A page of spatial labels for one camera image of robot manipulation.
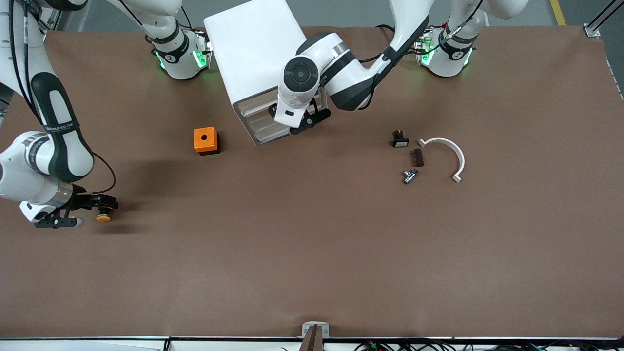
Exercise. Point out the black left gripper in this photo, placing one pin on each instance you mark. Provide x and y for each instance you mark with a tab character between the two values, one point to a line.
273	111

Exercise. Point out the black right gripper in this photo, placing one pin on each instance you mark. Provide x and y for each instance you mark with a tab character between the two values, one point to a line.
83	201

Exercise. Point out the orange push button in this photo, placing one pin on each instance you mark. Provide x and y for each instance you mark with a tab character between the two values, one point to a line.
103	218

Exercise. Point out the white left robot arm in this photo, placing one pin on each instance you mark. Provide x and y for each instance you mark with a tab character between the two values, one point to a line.
414	19

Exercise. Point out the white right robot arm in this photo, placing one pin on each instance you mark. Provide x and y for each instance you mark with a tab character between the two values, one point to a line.
29	156

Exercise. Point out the white drawer cabinet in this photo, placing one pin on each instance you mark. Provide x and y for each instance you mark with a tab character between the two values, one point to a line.
243	48

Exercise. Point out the orange button box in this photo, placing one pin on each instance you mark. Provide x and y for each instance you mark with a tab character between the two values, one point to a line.
199	142

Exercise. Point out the brown terminal block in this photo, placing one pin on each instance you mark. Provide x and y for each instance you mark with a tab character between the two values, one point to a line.
418	158

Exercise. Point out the black rectangular white-faced switch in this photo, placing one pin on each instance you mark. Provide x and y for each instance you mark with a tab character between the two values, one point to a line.
400	142

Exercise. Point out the silver key switch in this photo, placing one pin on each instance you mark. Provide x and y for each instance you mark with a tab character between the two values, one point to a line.
409	176

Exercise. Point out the white curved bracket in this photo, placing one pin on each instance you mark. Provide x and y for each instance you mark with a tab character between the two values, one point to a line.
441	140

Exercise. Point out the aluminium frame profile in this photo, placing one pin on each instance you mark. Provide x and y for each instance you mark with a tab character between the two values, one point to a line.
48	19
592	30

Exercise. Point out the grey metal mount bracket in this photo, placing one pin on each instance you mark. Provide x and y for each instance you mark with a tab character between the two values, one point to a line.
306	327

